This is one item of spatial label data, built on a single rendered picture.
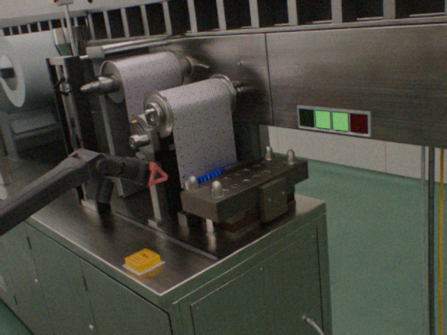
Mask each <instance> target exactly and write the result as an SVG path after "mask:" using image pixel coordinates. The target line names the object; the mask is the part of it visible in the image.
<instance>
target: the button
mask: <svg viewBox="0 0 447 335"><path fill-rule="evenodd" d="M125 261H126V266H128V267H130V268H132V269H134V270H135V271H137V272H138V273H140V272H142V271H144V270H147V269H149V268H151V267H153V266H155V265H157V264H159V263H160V262H161V258H160V255H158V254H156V253H154V252H152V251H150V250H149V249H147V248H144V249H142V250H141V251H139V252H137V253H135V254H133V255H131V256H129V257H127V258H125Z"/></svg>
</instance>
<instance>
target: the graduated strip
mask: <svg viewBox="0 0 447 335"><path fill-rule="evenodd" d="M112 214H113V215H115V216H117V217H120V218H122V219H124V220H127V221H129V222H131V223H134V225H137V226H138V227H140V228H143V229H145V230H147V231H150V232H153V233H154V234H156V235H159V236H161V237H164V238H166V239H168V240H170V241H173V242H175V243H177V244H180V245H182V246H184V247H185V248H187V249H189V250H191V251H194V252H196V253H199V254H201V255H204V256H205V257H207V258H210V259H212V260H214V261H215V260H218V259H219V258H221V257H219V256H217V255H214V254H212V253H210V252H207V251H205V250H203V249H201V248H199V247H198V246H194V245H193V244H190V243H188V242H186V241H183V240H181V239H178V238H177V237H173V236H171V235H169V234H166V233H164V232H162V231H160V230H157V229H155V228H153V227H150V226H148V225H145V224H144V223H142V222H140V221H137V220H136V219H134V218H131V217H129V216H126V215H124V214H121V213H119V212H117V211H116V212H114V213H112Z"/></svg>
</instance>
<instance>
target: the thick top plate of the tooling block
mask: <svg viewBox="0 0 447 335"><path fill-rule="evenodd" d="M274 157H275V159H273V160H264V157H262V158H259V159H258V160H255V161H253V162H250V163H249V166H248V167H245V168H242V169H241V170H238V171H236V172H233V173H231V174H230V175H225V174H223V175H219V176H218V177H215V178H213V179H210V180H208V181H205V182H203V183H201V184H199V187H200V191H198V192H195V193H190V192H188V190H187V189H186V190H183V191H181V192H180V194H181V199H182V208H183V210H184V211H187V212H189V213H192V214H195V215H197V216H201V217H203V218H207V219H209V220H211V221H213V222H215V223H221V222H223V221H224V220H226V219H227V218H230V217H231V216H234V215H236V214H238V213H240V212H241V211H244V210H246V209H248V208H250V207H252V206H254V205H256V204H258V203H260V201H259V193H258V187H259V186H262V185H263V184H267V183H269V182H271V181H273V180H275V179H277V178H279V177H283V178H285V180H286V189H287V188H290V187H292V186H294V185H296V184H298V183H300V182H301V181H304V180H306V179H308V178H309V175H308V164H307V161H305V160H300V159H297V163H296V164H292V165H289V164H286V157H285V156H278V155H274ZM214 181H219V182H220V184H221V185H222V188H223V192H224V193H225V195H224V196H223V197H222V198H218V199H214V198H212V184H213V182H214Z"/></svg>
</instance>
